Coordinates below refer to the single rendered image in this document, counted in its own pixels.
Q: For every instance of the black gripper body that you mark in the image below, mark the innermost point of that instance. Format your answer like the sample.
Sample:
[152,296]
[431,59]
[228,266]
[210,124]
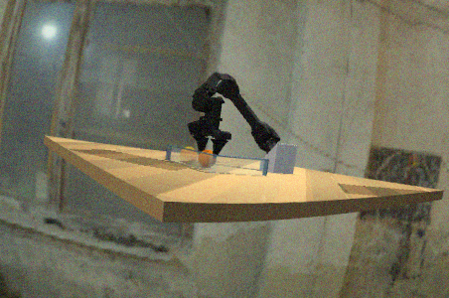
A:
[214,121]

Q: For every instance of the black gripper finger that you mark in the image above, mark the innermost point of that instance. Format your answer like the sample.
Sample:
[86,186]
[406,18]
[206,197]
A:
[201,142]
[218,145]

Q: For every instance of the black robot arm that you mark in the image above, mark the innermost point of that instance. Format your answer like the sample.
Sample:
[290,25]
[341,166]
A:
[228,88]

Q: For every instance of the low clear walls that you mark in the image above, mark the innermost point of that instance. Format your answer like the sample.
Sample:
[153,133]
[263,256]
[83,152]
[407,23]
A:
[216,164]

